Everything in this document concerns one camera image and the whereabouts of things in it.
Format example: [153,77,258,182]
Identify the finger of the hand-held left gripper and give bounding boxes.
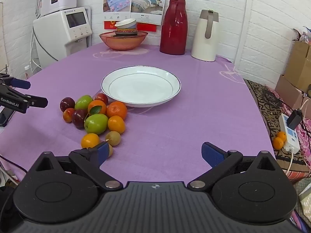
[0,74,31,89]
[25,97,48,109]

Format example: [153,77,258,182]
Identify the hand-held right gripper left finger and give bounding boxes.
[28,141,123,190]

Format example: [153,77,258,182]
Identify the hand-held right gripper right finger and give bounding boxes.
[188,142,283,190]

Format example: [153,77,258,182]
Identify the dark red plum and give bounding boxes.
[72,109,88,130]
[60,97,75,112]

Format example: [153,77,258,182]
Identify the red orange plum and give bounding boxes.
[63,108,75,123]

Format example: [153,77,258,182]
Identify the orange with green leaf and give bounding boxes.
[88,100,107,116]

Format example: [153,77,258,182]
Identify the white plate with blue rim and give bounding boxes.
[101,65,181,108]

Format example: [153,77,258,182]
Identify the black smartphone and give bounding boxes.
[0,107,15,127]

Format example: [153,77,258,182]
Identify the purple tablecloth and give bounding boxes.
[0,41,276,190]

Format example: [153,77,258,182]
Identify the white water dispenser with screen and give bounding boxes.
[33,6,93,69]

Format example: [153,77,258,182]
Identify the brown patterned cloth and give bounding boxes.
[244,78,311,183]

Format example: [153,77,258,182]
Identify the white power strip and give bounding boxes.
[278,114,301,153]

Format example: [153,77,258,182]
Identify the black charger plug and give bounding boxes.
[287,110,303,129]

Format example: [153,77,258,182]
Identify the pink floral cloth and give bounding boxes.
[292,117,311,156]

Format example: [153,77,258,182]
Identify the low cardboard box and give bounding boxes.
[274,75,311,114]

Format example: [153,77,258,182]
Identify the pink glass bowl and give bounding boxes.
[99,31,148,51]

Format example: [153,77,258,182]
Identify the white thermos jug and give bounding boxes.
[191,9,219,62]

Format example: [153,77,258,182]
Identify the stack of patterned bowls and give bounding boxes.
[114,28,138,37]

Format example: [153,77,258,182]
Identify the stacked small bowls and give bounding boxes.
[115,18,137,30]

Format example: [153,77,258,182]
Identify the tall cardboard box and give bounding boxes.
[283,40,311,93]

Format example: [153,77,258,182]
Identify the red thermos jug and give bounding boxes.
[160,0,189,55]

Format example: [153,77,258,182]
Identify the white power strip cable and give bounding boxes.
[285,150,296,176]

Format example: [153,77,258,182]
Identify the red wall poster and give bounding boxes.
[104,21,157,32]

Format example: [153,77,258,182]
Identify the white wall conduit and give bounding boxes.
[233,0,255,65]

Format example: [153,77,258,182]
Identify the teal bedroom wall poster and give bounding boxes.
[131,0,168,25]

